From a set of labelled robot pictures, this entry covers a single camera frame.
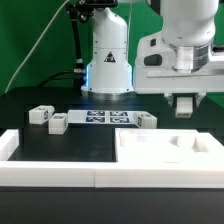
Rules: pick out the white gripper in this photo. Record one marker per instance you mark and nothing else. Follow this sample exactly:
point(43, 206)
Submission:
point(163, 69)

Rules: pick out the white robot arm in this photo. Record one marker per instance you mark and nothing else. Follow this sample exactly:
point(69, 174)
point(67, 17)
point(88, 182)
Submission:
point(186, 23)

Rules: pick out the white U-shaped fence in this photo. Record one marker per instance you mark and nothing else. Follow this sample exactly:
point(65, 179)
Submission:
point(195, 174)

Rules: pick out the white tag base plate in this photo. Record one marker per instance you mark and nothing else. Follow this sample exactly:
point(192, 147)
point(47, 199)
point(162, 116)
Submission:
point(102, 117)

